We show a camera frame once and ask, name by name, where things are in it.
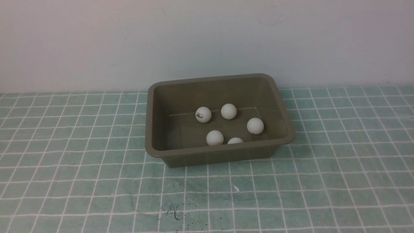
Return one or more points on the olive green plastic bin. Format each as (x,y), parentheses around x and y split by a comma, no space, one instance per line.
(174,135)

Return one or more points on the plain white ping-pong ball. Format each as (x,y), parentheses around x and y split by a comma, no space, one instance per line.
(228,111)
(214,138)
(235,140)
(255,126)

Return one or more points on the white ping-pong ball with logo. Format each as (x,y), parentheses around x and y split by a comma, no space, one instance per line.
(203,114)

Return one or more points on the green checkered tablecloth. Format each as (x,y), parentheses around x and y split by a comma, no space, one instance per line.
(76,163)

